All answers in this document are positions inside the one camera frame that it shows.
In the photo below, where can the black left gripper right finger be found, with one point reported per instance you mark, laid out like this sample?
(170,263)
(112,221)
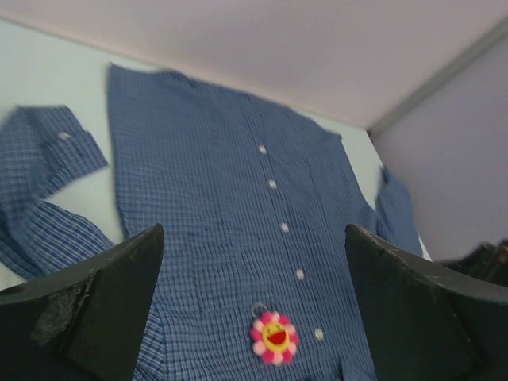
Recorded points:
(424,321)

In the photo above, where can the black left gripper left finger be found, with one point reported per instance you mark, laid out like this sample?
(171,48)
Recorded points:
(85,322)

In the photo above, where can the pink flower smiley brooch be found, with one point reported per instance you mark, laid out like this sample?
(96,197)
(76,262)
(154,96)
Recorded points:
(273,335)

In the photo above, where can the blue plaid button shirt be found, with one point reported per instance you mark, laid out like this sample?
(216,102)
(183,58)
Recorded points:
(254,200)

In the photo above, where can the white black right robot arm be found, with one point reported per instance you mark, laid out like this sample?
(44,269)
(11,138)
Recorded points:
(488,262)

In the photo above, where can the right aluminium corner post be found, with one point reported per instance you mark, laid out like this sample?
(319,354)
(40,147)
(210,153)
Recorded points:
(441,78)

